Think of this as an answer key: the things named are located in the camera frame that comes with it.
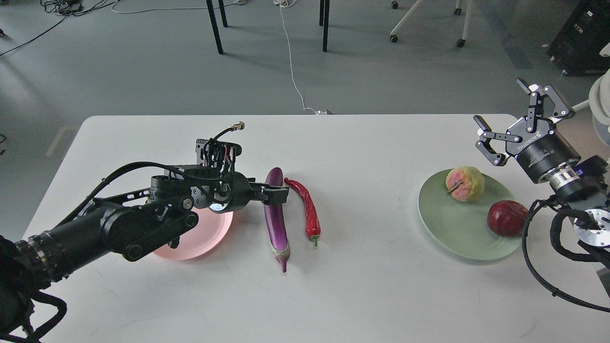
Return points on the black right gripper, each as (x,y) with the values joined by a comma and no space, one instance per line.
(541,150)

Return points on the red chili pepper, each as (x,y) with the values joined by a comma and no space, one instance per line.
(313,228)

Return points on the yellow green peach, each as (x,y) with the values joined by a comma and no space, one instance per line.
(465,183)

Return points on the black table legs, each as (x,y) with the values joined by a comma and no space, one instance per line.
(324,10)

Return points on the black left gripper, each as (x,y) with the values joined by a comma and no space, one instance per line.
(239,191)

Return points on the purple eggplant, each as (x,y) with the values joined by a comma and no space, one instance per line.
(277,234)

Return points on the white office chair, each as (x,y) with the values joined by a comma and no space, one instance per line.
(599,104)

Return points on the white chair base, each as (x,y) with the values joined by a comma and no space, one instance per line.
(416,20)

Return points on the pink plate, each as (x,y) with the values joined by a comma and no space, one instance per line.
(203,238)

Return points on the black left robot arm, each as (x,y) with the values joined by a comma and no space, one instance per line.
(132,224)

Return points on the green plate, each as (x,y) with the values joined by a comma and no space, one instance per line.
(461,227)

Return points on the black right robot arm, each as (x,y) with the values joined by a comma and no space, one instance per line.
(580,229)

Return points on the black equipment cart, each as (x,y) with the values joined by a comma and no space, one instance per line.
(577,46)

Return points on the dark red pomegranate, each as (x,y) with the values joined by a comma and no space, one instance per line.
(506,218)

